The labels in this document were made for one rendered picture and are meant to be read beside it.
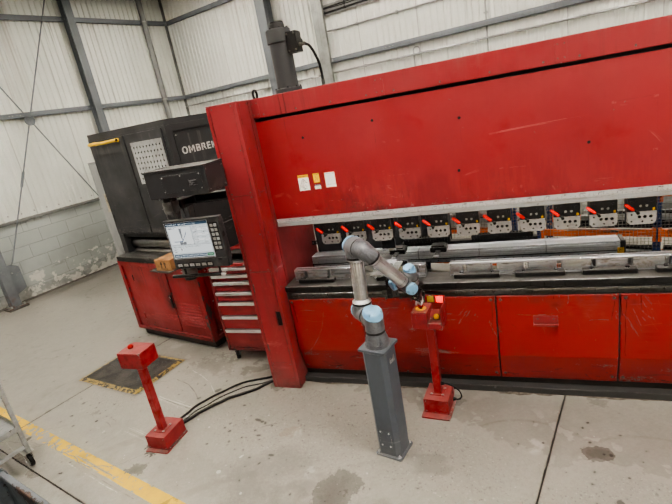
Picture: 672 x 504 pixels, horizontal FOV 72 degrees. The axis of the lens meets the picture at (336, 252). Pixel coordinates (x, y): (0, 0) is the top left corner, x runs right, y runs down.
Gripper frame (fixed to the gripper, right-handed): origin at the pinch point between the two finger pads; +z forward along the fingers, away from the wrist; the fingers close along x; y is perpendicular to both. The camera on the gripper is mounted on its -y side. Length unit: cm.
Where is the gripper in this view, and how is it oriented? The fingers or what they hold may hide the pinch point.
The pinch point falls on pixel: (420, 302)
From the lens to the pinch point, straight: 316.7
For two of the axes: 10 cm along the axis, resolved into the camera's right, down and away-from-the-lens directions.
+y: -3.0, 6.6, -6.8
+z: 3.2, 7.5, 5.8
